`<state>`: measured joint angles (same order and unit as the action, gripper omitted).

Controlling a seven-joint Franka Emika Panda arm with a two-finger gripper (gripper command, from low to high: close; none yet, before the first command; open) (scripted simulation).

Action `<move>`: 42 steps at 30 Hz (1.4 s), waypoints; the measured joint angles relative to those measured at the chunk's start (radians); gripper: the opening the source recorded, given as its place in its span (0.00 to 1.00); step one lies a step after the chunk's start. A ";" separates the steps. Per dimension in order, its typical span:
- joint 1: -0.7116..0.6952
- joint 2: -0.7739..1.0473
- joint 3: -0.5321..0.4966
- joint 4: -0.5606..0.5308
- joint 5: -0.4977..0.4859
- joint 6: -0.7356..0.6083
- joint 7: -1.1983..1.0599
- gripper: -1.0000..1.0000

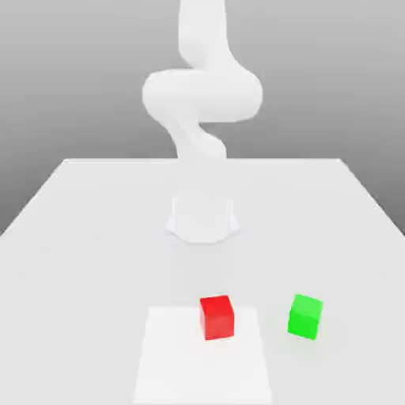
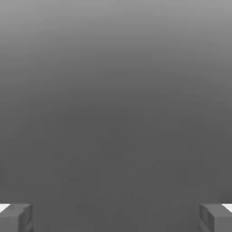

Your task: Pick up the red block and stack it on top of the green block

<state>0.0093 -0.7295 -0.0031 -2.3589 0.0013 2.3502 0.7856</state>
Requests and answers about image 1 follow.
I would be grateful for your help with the small red cube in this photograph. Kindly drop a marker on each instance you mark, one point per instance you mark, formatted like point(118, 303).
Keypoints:
point(217, 318)

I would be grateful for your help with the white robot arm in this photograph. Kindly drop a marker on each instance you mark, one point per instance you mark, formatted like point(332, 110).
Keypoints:
point(202, 95)

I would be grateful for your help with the small green cube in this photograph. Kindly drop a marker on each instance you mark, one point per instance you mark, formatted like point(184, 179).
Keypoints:
point(304, 318)

